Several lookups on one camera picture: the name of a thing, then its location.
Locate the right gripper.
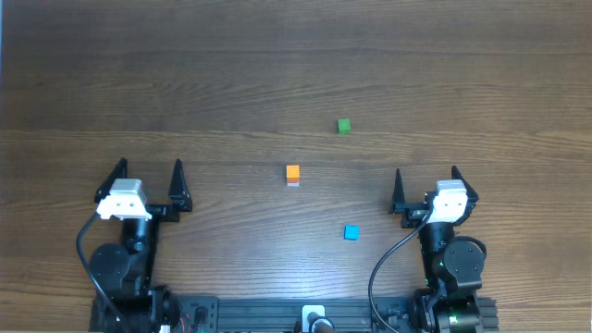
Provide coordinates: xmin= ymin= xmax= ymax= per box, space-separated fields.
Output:
xmin=389 ymin=165 xmax=480 ymax=228

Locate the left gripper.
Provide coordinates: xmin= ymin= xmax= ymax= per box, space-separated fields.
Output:
xmin=94 ymin=157 xmax=193 ymax=223

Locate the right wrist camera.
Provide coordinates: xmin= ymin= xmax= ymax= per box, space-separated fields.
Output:
xmin=425 ymin=179 xmax=470 ymax=226

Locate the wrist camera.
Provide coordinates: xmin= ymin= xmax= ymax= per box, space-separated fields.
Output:
xmin=425 ymin=179 xmax=470 ymax=226
xmin=95 ymin=178 xmax=153 ymax=221

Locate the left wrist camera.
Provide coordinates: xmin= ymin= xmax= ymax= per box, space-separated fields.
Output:
xmin=95 ymin=178 xmax=153 ymax=221

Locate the mounting rail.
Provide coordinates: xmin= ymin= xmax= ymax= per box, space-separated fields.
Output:
xmin=90 ymin=295 xmax=500 ymax=333

